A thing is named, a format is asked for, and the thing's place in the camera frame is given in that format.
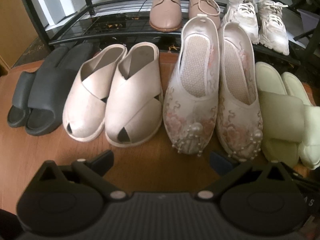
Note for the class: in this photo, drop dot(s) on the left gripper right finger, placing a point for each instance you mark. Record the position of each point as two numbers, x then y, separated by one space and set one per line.
230 171

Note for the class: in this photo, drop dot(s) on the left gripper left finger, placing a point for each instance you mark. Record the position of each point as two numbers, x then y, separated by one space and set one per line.
92 172

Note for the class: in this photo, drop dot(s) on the embroidered pearl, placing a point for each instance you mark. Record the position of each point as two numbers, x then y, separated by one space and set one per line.
239 121
191 99

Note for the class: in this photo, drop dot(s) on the beige cross-strap mule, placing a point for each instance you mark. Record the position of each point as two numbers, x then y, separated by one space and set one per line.
134 106
84 111

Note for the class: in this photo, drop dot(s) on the pale green slide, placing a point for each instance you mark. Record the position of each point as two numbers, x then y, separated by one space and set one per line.
283 116
308 149

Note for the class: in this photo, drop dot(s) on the dark grey slide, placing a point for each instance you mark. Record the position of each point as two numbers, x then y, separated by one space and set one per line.
53 81
19 111

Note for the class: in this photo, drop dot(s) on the white chunky sneaker right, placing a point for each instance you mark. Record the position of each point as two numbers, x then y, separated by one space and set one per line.
272 31

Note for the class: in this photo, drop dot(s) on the white chunky sneaker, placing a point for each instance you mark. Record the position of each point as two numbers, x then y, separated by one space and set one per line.
272 31
244 13

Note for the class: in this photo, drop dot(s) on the black metal shoe rack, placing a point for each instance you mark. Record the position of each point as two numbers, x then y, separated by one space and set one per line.
96 21

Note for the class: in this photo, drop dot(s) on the wooden cabinet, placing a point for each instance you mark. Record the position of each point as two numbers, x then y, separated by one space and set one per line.
17 33

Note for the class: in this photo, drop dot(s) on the white chunky sneaker left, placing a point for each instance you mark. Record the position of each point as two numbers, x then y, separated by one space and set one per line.
244 13

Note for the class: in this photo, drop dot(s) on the pink lace-up shoe left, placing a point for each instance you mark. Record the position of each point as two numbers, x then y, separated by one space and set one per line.
166 15

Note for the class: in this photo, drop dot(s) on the pink lace-up shoe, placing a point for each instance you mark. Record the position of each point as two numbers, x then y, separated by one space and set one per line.
206 7
166 15

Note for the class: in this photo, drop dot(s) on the pink lace-up shoe right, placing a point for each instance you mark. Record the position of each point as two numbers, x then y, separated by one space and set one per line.
206 7

